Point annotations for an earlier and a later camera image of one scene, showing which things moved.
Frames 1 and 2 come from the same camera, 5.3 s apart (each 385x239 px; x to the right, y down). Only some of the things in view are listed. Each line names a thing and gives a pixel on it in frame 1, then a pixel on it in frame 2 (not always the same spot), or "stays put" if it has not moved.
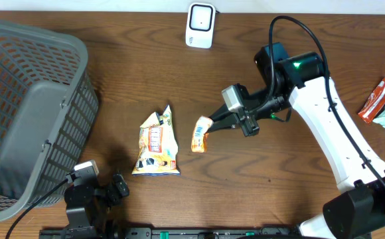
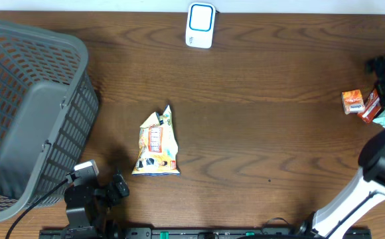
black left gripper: (114, 194) stays put
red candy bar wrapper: (377, 99) stays put
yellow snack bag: (158, 146) stays put
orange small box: (200, 134) -> (352, 101)
